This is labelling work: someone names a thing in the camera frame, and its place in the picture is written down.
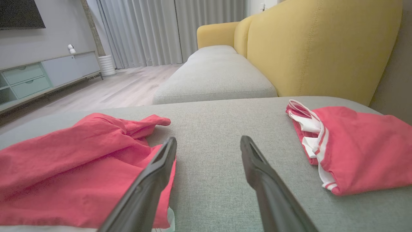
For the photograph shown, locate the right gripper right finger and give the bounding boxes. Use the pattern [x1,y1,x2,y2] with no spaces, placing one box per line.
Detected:
[240,135,319,232]

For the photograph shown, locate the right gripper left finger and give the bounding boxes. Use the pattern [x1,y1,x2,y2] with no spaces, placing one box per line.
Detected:
[97,137,177,232]

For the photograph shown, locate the red Bulls jersey white sleeves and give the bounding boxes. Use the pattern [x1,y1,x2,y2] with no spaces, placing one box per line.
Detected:
[286,99,412,196]

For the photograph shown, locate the crumpled red and white garment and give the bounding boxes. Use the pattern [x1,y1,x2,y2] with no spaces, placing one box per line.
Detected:
[0,113,176,232]

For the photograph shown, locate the long grey sofa seat cushion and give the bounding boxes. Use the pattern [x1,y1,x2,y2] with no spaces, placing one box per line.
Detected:
[152,45,278,105]

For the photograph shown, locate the white ribbed plant pot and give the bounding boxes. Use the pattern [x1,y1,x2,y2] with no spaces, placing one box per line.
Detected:
[98,55,116,77]

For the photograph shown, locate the grey low tv cabinet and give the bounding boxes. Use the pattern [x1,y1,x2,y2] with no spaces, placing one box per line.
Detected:
[0,51,103,115]

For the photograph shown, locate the large yellow sofa backrest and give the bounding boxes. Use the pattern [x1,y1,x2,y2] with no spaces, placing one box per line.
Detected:
[247,0,403,107]

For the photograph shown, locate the grey pleated curtain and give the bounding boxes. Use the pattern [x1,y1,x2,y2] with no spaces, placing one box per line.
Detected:
[97,0,248,69]

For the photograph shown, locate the pale green cabinet drawer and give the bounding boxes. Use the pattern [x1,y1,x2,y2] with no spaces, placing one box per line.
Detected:
[3,63,44,85]
[11,76,52,99]

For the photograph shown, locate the narrow yellow sofa backrest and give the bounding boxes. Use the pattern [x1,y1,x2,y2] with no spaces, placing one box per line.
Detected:
[234,14,255,58]

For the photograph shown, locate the brown plant trunk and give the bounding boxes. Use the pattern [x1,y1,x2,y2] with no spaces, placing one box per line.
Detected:
[80,0,106,57]

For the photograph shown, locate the black wall television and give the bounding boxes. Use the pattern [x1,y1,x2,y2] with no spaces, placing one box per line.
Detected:
[0,0,46,30]

